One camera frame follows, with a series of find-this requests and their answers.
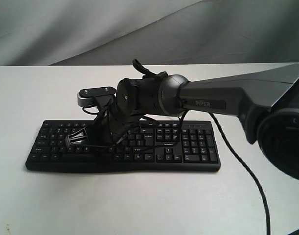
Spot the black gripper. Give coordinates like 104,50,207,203
65,105,142,147

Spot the grey backdrop cloth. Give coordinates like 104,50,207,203
0,0,299,66

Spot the black Acer keyboard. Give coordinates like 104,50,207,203
25,120,221,173

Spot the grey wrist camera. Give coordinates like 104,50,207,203
77,87,116,109

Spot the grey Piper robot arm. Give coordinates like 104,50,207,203
66,60,299,180

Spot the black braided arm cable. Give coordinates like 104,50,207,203
207,112,272,235

